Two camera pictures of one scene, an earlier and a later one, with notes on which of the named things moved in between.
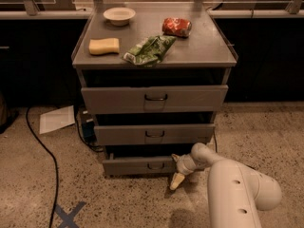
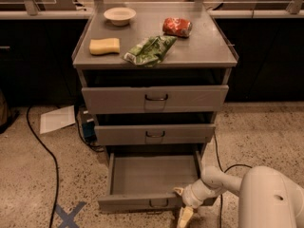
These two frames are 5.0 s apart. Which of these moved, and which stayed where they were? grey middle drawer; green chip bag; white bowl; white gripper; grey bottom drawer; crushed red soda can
Moved: grey bottom drawer; white gripper
Stayed: white bowl; crushed red soda can; grey middle drawer; green chip bag
